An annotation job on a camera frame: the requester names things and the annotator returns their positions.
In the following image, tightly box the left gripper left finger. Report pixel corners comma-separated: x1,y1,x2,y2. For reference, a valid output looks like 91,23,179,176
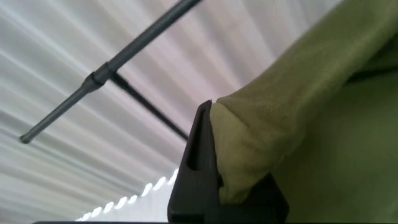
167,99,225,223

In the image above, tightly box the black clothes rack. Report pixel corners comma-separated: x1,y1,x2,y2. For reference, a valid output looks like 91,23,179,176
18,0,203,144

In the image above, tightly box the green long-sleeved shirt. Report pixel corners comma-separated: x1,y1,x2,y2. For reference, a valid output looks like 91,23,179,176
210,0,398,223

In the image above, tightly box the white curtain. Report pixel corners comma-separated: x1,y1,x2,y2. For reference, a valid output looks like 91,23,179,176
0,0,343,223

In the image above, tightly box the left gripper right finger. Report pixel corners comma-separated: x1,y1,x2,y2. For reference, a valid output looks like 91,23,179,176
221,172,290,223

